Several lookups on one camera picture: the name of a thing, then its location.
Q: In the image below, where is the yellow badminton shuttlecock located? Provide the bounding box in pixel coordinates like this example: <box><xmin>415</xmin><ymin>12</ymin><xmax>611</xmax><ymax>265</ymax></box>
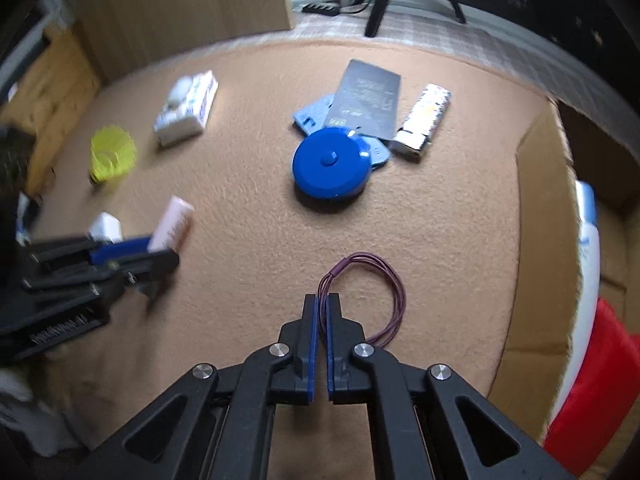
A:
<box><xmin>89</xmin><ymin>125</ymin><xmax>137</xmax><ymax>185</ymax></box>

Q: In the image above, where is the white patterned long box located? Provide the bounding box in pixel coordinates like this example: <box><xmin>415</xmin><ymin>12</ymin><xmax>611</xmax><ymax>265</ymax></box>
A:
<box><xmin>388</xmin><ymin>84</ymin><xmax>451</xmax><ymax>159</ymax></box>

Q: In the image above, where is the white blue patterned box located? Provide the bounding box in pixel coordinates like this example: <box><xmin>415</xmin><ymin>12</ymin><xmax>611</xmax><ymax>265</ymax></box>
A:
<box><xmin>153</xmin><ymin>70</ymin><xmax>219</xmax><ymax>148</ymax></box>

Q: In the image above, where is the blue round tape measure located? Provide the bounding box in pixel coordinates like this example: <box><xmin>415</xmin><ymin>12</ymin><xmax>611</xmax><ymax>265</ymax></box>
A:
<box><xmin>292</xmin><ymin>127</ymin><xmax>373</xmax><ymax>200</ymax></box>

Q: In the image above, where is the dark grey pouch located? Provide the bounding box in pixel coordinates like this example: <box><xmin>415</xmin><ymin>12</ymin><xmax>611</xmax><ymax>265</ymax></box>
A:
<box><xmin>324</xmin><ymin>58</ymin><xmax>401</xmax><ymax>141</ymax></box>

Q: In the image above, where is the red cloth item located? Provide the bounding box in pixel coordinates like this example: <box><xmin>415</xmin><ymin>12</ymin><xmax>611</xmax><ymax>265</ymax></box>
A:
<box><xmin>544</xmin><ymin>299</ymin><xmax>639</xmax><ymax>477</ymax></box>

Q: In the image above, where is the light blue plastic card holder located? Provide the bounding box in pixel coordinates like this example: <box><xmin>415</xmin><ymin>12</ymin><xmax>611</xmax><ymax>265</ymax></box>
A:
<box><xmin>293</xmin><ymin>93</ymin><xmax>390</xmax><ymax>169</ymax></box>

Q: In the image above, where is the white blue bottle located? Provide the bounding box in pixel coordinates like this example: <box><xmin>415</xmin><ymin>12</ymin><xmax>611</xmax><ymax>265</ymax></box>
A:
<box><xmin>551</xmin><ymin>180</ymin><xmax>600</xmax><ymax>420</ymax></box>

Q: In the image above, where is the purple hair tie loop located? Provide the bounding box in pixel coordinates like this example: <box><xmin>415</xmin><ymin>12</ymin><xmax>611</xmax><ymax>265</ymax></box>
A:
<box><xmin>316</xmin><ymin>251</ymin><xmax>407</xmax><ymax>349</ymax></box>

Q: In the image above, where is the black power strip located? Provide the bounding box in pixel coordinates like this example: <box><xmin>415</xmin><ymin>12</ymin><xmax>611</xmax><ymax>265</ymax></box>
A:
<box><xmin>302</xmin><ymin>2</ymin><xmax>341</xmax><ymax>18</ymax></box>

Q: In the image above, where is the wooden plank headboard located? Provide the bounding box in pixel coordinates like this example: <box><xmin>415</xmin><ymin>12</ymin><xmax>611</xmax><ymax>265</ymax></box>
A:
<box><xmin>1</xmin><ymin>24</ymin><xmax>102</xmax><ymax>197</ymax></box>

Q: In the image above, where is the light wood cabinet panel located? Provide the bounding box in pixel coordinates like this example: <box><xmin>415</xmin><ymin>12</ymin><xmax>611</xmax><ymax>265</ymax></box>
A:
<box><xmin>67</xmin><ymin>0</ymin><xmax>294</xmax><ymax>81</ymax></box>

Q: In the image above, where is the white foam cylinder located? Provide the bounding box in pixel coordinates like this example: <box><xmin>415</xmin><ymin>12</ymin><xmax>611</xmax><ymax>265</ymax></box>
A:
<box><xmin>166</xmin><ymin>76</ymin><xmax>193</xmax><ymax>110</ymax></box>

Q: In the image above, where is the brown cardboard box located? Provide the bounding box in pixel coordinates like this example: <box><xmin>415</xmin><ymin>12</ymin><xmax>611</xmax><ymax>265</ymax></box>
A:
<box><xmin>489</xmin><ymin>100</ymin><xmax>639</xmax><ymax>441</ymax></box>

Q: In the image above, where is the white usb charger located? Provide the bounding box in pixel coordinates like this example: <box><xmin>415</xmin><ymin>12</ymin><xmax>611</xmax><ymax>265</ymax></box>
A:
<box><xmin>88</xmin><ymin>211</ymin><xmax>124</xmax><ymax>244</ymax></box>

